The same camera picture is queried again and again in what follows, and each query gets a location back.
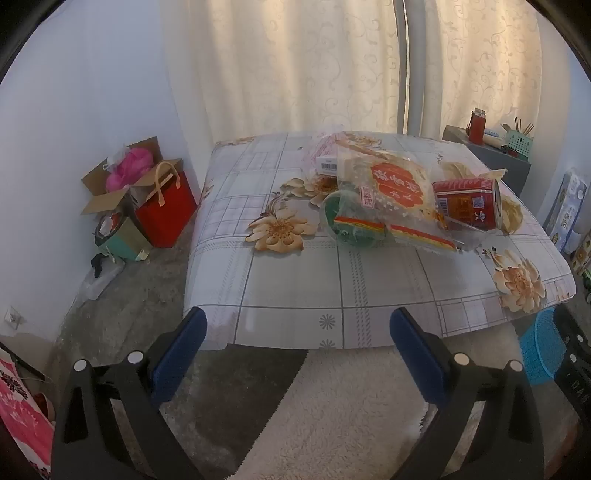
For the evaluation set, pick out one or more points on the white wall socket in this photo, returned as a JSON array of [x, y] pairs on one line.
[[14, 318]]

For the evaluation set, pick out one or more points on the green plastic bowl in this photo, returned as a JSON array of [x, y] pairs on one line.
[[344, 230]]

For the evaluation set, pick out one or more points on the grey cabinet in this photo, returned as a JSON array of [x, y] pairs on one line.
[[503, 168]]

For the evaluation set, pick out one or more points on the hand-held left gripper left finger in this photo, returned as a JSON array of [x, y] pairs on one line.
[[179, 356]]

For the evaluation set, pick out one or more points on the red gift bag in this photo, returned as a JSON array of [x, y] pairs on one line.
[[164, 217]]

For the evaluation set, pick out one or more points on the open cardboard box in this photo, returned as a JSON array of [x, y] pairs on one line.
[[104, 194]]

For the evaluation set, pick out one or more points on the bundle of chopsticks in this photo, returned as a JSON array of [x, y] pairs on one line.
[[524, 127]]

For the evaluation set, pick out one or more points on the floral tablecloth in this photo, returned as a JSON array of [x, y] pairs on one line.
[[323, 277]]

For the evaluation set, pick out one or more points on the cream patterned curtain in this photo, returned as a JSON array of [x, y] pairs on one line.
[[480, 64], [277, 64]]

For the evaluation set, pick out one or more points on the green utensil holder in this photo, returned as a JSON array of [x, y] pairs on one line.
[[521, 146]]

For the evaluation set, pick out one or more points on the pink fluffy cloth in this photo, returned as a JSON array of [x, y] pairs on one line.
[[129, 168]]

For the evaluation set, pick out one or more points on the grey window post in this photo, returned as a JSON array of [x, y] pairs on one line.
[[412, 69]]

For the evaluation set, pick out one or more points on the pink package with white box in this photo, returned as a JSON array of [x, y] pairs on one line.
[[323, 154]]

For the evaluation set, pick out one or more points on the red thermos bottle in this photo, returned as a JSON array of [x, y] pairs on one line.
[[476, 131]]

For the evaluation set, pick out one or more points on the white fluffy rug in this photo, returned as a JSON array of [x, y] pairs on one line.
[[332, 415]]

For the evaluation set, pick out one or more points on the red tin can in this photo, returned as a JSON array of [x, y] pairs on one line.
[[466, 203]]

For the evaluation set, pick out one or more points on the tissue paper pack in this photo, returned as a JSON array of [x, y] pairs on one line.
[[565, 212]]

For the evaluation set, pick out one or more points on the pink floral cloth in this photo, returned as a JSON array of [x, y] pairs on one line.
[[23, 415]]

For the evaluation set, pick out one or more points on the blue plastic basket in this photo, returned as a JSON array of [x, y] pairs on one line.
[[538, 350]]

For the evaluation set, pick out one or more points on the clear snack bag red label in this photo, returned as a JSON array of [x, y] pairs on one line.
[[397, 184]]

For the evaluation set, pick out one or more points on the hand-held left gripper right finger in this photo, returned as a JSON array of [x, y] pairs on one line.
[[416, 356]]

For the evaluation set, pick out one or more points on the white rolling pin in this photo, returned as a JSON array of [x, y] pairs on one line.
[[493, 139]]

